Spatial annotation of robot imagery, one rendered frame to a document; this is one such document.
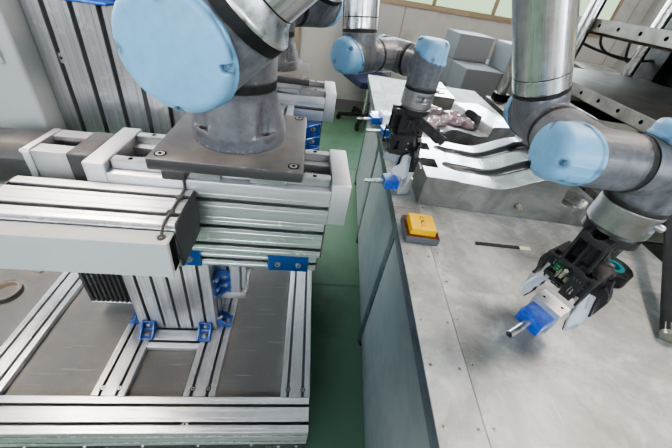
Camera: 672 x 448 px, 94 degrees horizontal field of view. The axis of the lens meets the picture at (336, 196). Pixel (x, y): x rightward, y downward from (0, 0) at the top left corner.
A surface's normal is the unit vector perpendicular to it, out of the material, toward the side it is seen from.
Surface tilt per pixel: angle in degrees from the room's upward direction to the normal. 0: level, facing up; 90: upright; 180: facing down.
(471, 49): 90
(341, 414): 0
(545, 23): 101
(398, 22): 90
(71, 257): 90
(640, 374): 0
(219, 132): 72
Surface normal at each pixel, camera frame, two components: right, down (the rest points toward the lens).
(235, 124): 0.22, 0.32
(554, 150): -0.99, -0.15
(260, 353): 0.14, -0.81
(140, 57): -0.15, 0.62
